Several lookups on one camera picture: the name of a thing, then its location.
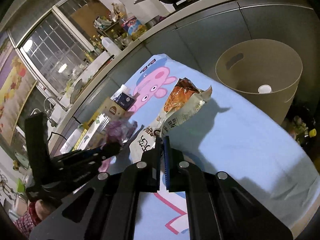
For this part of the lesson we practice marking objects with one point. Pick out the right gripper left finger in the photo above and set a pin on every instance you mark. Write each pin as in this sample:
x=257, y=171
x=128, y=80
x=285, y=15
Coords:
x=106, y=206

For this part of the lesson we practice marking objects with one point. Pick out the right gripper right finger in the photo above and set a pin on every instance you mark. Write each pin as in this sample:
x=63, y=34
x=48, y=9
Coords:
x=218, y=207

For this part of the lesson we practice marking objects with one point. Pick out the orange white snack bag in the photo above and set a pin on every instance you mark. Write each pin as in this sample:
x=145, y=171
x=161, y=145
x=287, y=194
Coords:
x=184, y=101

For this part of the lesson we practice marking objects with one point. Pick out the dark red snack bag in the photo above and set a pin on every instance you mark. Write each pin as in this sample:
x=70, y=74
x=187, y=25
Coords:
x=120, y=131

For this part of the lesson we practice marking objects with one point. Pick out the barred kitchen window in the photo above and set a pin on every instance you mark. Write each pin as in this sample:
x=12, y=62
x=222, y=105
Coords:
x=55, y=54

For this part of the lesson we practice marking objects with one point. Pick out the beige round trash bin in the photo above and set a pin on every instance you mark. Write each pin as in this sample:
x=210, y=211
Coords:
x=246, y=66

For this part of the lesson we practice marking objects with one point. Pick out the steel sink faucet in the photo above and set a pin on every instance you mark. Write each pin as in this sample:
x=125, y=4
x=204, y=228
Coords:
x=49, y=108

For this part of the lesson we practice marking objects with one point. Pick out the Peppa Pig blue tablecloth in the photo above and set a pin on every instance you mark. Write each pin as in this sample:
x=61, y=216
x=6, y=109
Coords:
x=232, y=135

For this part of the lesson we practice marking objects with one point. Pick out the brown cardboard box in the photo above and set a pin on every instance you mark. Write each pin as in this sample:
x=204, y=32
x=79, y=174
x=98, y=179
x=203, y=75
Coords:
x=110, y=109

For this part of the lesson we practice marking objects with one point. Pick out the dark blue small box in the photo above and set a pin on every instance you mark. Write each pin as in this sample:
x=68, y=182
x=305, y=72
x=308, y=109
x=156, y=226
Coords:
x=124, y=101

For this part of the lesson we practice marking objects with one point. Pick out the black bin with vegetable scraps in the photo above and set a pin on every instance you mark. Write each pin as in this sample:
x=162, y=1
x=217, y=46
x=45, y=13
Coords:
x=305, y=125

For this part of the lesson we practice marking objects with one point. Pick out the white paper cup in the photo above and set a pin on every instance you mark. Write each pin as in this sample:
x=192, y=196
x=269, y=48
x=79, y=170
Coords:
x=264, y=89

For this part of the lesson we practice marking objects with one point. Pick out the white plastic jug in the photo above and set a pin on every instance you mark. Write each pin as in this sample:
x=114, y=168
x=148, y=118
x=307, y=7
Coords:
x=110, y=46

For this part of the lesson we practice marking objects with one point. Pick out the grey lower cabinets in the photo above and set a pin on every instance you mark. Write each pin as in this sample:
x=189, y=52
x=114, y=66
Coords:
x=198, y=41

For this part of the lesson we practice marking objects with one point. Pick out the blue snack package on counter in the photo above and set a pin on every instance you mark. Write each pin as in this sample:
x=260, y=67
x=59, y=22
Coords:
x=131, y=25

